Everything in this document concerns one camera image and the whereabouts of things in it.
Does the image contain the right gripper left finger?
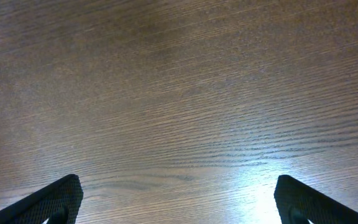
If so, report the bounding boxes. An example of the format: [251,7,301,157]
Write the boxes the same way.
[0,174,83,224]

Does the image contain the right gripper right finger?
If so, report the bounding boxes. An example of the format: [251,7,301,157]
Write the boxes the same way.
[274,175,358,224]

